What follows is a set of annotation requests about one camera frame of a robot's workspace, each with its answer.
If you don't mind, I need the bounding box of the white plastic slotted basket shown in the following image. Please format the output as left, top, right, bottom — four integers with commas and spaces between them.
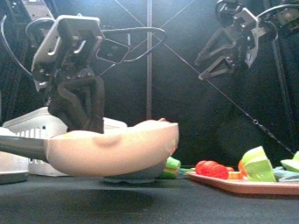
1, 106, 127, 178

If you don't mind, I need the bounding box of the white dome with grey base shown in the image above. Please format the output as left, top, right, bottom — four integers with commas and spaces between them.
0, 126, 30, 186

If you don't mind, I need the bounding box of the grey toy pot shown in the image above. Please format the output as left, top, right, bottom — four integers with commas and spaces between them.
101, 159, 169, 185

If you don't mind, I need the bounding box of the red toy tomato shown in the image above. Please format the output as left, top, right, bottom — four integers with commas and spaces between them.
209, 164, 229, 180
193, 159, 217, 177

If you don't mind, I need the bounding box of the large green toy wedge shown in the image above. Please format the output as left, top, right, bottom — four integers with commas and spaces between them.
240, 145, 277, 183

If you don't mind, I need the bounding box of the orange toy fruit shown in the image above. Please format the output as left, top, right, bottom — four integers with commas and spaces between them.
237, 159, 249, 178

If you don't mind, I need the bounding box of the small orange toy piece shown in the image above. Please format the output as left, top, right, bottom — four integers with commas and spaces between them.
228, 171, 245, 180

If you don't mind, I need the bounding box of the small green toy wedge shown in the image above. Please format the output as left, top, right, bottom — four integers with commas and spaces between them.
278, 150, 299, 173

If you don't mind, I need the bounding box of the pink plastic tray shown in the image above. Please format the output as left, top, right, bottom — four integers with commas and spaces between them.
185, 171, 299, 196

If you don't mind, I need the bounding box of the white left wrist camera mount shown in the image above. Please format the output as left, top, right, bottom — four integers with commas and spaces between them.
30, 14, 105, 92

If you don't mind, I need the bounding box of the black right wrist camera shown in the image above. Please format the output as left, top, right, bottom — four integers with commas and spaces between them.
214, 0, 245, 28

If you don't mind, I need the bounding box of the thin diagonal brace wire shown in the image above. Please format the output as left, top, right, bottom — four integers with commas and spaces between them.
113, 0, 294, 155
97, 0, 196, 78

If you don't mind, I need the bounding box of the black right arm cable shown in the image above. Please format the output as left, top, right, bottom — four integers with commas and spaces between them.
256, 3, 299, 22

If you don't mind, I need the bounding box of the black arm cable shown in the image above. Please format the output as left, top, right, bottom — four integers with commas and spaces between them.
256, 3, 299, 22
101, 26, 169, 63

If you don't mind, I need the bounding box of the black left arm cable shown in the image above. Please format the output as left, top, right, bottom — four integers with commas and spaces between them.
101, 26, 169, 63

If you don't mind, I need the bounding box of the grey vertical frame pole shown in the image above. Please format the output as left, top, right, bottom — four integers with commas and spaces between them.
144, 0, 154, 121

